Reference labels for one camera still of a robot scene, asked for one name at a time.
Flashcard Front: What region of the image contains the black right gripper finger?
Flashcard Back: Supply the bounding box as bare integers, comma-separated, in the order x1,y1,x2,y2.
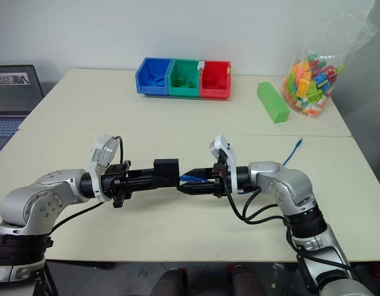
185,167,216,181
176,181,217,195

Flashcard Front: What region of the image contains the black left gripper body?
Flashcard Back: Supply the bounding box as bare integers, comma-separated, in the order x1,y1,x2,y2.
100,160,132,209

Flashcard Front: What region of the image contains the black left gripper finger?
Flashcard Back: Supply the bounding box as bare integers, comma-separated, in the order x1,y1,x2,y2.
125,176,178,193
126,167,156,181

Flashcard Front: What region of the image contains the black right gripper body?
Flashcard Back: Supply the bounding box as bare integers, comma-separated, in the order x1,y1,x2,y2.
211,154,232,200

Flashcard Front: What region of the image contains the small black box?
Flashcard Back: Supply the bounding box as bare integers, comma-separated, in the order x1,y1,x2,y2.
153,158,180,189

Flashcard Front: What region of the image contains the blue Ethernet cable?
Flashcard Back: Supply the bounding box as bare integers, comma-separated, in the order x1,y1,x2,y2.
179,138,304,195

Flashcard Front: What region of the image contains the long green block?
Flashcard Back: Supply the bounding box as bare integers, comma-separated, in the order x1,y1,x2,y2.
256,81,291,124

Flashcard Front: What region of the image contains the red plastic bin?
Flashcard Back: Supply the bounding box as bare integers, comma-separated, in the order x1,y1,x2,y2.
199,60,233,100

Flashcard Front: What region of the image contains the green plastic bin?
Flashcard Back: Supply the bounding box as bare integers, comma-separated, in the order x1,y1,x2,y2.
168,58,204,98

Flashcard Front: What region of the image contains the blue plastic bin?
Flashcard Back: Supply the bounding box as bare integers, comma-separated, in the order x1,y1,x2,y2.
135,57,174,96

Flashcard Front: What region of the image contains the clear bag of toy bricks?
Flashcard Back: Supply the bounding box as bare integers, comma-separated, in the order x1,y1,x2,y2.
281,10,380,120

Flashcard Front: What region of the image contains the grey laptop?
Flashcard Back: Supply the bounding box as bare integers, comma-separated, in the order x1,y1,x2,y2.
0,64,45,160

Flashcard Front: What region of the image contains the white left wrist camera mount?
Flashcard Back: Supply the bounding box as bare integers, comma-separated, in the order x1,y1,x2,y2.
87,134,121,204

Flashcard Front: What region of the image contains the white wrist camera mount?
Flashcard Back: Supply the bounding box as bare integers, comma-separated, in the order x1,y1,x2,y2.
87,134,121,204
209,134,239,195

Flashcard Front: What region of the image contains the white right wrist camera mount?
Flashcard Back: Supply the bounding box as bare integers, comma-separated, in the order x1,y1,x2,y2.
209,134,239,195

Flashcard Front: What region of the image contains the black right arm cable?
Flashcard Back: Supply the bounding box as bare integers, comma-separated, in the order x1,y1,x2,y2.
223,180,352,272

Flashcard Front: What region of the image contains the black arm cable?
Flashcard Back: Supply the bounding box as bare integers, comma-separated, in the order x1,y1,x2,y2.
223,180,352,272
49,135,124,235

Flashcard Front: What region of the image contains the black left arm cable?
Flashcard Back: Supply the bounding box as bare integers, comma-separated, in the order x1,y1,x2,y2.
49,135,124,235

